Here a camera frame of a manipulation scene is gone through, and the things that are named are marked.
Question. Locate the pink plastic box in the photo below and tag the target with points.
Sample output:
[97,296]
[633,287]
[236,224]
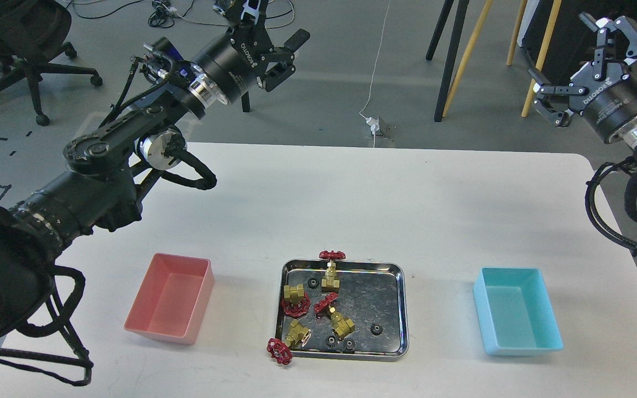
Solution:
[172,299]

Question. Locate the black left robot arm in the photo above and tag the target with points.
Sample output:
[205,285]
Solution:
[111,170]

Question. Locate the black tripod legs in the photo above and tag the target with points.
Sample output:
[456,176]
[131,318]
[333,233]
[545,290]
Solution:
[245,103]
[456,35]

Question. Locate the small black gear top left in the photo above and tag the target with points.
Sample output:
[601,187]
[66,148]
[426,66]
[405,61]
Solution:
[313,283]

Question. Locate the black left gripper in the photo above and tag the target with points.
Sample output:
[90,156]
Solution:
[245,55]

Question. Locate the small black gear bottom left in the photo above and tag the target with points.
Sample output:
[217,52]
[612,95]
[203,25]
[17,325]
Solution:
[331,341]

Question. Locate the black tripod legs right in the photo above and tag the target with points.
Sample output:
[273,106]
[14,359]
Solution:
[456,35]

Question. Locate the brass valve over tray edge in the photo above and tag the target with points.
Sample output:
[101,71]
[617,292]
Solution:
[296,337]

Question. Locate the white power adapter with cable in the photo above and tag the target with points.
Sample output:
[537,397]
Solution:
[373,122]

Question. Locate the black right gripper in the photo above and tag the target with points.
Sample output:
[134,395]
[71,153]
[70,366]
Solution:
[603,92]

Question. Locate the shiny metal tray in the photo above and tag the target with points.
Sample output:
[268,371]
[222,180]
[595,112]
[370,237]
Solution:
[370,292]

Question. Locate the blue plastic box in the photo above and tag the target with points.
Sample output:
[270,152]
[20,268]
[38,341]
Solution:
[515,313]

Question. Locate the small black gear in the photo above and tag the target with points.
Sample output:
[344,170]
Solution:
[313,283]
[376,329]
[349,346]
[331,341]

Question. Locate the black tripod legs left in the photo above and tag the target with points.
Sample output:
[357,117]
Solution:
[245,103]

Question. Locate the black office chair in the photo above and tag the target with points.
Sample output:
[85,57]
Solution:
[32,34]

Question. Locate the brass valve at tray top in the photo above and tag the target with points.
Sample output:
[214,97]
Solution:
[330,282]

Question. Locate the brass valve red handle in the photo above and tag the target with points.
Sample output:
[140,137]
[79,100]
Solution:
[294,300]

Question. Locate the brass valve tray centre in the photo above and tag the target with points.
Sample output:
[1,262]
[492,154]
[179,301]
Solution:
[342,325]

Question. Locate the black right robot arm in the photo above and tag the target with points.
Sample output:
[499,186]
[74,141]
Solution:
[628,166]

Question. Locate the small black gear bottom right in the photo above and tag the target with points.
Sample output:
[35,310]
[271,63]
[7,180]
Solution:
[349,346]

